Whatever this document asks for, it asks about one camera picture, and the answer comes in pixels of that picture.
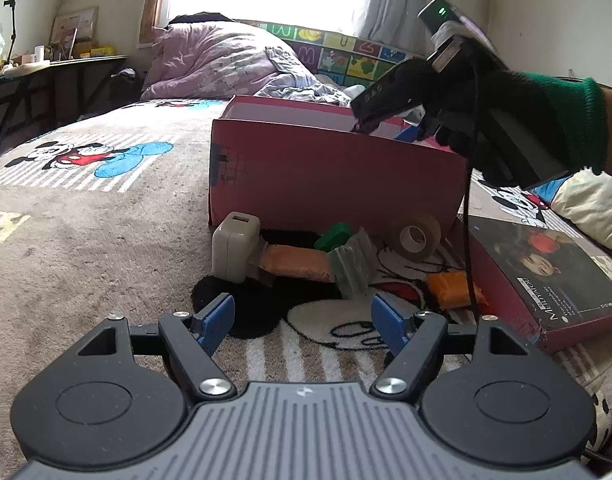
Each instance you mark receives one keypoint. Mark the dark desk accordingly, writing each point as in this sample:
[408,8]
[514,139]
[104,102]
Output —
[46,90]

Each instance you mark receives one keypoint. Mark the green plastic clip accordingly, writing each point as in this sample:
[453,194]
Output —
[333,236]

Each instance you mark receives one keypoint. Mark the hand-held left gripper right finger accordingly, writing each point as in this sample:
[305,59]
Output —
[389,324]

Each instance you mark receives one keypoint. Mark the cream pillow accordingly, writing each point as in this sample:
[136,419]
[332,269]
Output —
[593,205]

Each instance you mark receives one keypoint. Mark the pink cardboard box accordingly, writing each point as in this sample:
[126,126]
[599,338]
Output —
[311,175]

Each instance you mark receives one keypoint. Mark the brown curtain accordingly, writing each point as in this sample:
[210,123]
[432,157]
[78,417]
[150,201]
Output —
[151,2]

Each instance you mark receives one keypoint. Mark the cartoon mouse printed blanket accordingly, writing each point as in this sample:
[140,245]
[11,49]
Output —
[111,240]

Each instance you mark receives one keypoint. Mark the black stand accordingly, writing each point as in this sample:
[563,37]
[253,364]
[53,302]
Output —
[10,25]

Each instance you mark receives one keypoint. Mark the orange snack in clear wrapper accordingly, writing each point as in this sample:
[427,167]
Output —
[296,262]

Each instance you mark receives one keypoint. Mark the white tray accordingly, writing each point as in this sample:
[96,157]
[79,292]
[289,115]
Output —
[28,66]

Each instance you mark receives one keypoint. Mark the framed picture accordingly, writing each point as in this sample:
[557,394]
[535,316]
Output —
[76,27]

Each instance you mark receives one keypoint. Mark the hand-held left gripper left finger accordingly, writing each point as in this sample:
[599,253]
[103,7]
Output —
[217,321]

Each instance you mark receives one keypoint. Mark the purple floral duvet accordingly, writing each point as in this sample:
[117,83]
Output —
[211,60]

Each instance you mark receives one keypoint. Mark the small orange packet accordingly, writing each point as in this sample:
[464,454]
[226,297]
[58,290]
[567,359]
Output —
[448,287]

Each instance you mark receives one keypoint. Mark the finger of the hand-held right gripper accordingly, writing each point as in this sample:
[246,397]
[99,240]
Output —
[410,133]
[381,97]

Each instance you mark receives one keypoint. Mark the beige tape roll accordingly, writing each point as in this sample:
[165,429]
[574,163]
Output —
[427,232]

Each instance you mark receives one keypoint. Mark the colourful alphabet play mat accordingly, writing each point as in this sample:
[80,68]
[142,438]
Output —
[346,57]

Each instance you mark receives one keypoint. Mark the dark cloth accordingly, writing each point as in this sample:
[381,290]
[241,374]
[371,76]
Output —
[201,18]

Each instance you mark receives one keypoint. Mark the white charger adapter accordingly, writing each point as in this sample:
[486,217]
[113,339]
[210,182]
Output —
[233,250]

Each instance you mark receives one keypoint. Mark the yellow box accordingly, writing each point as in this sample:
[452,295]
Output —
[98,51]

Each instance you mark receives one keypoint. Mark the person's right hand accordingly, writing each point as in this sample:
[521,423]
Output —
[546,105]

